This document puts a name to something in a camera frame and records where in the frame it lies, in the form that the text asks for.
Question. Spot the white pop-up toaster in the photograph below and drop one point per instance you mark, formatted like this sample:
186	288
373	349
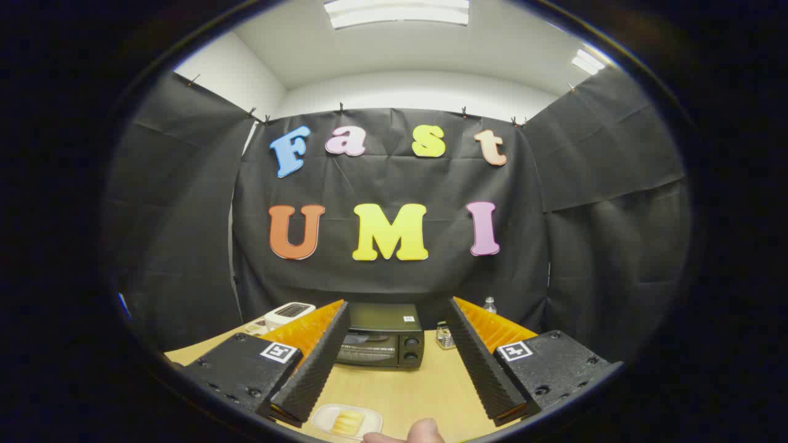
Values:
289	312

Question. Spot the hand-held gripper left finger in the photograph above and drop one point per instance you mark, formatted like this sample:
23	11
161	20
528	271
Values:
317	369

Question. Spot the black toaster oven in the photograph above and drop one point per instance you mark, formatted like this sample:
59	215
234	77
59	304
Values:
385	317

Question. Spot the small ceiling light panel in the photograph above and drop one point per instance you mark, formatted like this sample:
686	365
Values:
588	61

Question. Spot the yellow bread roll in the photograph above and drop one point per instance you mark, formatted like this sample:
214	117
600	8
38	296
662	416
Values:
348	423

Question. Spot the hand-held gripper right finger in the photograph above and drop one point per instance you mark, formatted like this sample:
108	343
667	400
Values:
483	369

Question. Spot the white rectangular plate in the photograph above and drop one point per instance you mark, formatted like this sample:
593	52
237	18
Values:
320	418

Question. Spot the green label plastic bottle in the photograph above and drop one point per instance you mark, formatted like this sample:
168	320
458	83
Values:
490	306

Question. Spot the large ceiling light panel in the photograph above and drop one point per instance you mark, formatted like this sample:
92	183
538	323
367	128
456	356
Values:
397	12

